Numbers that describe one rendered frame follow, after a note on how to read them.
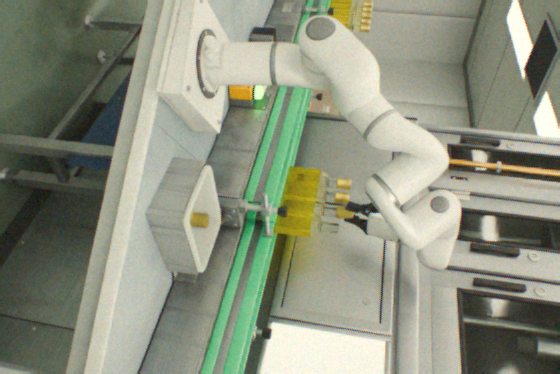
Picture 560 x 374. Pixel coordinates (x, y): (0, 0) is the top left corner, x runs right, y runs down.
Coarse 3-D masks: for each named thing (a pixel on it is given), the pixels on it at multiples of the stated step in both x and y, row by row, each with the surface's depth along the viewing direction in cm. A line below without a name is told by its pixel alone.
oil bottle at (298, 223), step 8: (288, 216) 133; (296, 216) 133; (304, 216) 133; (312, 216) 133; (280, 224) 132; (288, 224) 132; (296, 224) 131; (304, 224) 131; (312, 224) 131; (320, 224) 132; (280, 232) 135; (288, 232) 134; (296, 232) 133; (304, 232) 133; (312, 232) 132
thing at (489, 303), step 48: (336, 144) 180; (480, 144) 178; (528, 144) 177; (480, 192) 160; (528, 192) 159; (480, 240) 148; (528, 240) 148; (432, 288) 138; (480, 288) 137; (528, 288) 136; (432, 336) 128; (480, 336) 127; (528, 336) 127
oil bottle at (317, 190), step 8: (288, 184) 141; (296, 184) 141; (304, 184) 141; (312, 184) 141; (320, 184) 141; (288, 192) 139; (296, 192) 139; (304, 192) 139; (312, 192) 138; (320, 192) 138
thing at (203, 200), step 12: (204, 168) 103; (204, 180) 109; (192, 192) 100; (204, 192) 112; (192, 204) 97; (204, 204) 115; (216, 204) 115; (216, 216) 119; (192, 228) 118; (204, 228) 118; (216, 228) 119; (192, 240) 99; (204, 240) 116; (192, 252) 103; (204, 252) 114; (204, 264) 111
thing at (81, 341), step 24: (144, 24) 104; (144, 48) 102; (144, 72) 101; (120, 144) 98; (120, 168) 97; (120, 192) 96; (96, 240) 95; (96, 264) 94; (96, 288) 93; (72, 360) 90
